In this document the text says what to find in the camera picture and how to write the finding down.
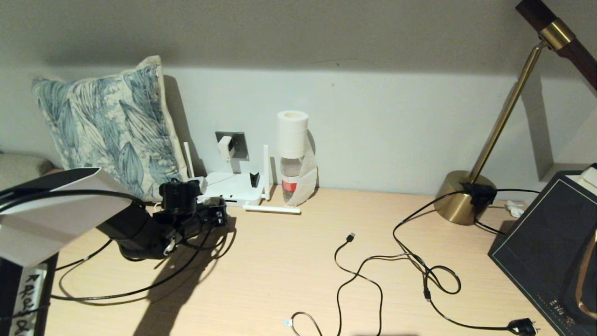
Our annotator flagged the white power adapter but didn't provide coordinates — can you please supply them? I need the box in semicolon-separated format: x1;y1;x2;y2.
218;136;236;162

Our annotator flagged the black ethernet cable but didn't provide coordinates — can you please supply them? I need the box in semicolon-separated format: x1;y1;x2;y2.
50;212;231;301

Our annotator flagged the white router with antennas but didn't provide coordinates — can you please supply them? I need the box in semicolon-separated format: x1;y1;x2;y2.
183;142;302;215

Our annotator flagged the clear bottle with red label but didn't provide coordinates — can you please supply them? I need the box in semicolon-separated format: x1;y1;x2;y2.
280;156;306;205

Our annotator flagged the white paper roll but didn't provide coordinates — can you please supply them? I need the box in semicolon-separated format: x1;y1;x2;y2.
277;110;309;160

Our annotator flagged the blue leaf print pillow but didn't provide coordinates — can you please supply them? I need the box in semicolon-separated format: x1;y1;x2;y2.
32;56;194;202

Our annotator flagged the brass desk lamp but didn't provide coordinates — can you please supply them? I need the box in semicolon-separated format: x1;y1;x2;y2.
435;0;597;226

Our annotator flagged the white cord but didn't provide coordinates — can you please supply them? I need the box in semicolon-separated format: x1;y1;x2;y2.
201;159;234;206

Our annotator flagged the grey wall socket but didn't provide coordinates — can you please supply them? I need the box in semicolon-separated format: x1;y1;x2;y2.
215;131;249;161

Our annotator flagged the black USB cable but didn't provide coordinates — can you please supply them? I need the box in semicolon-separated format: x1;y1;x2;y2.
282;233;432;336

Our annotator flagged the black left wrist camera cable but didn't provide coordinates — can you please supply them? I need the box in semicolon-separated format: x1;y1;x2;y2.
0;187;231;250

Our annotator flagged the black cord switch box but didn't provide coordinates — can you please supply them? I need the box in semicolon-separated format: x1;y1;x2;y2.
462;183;498;206

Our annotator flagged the black lamp power cord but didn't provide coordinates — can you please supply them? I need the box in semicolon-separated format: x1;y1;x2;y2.
393;188;541;336

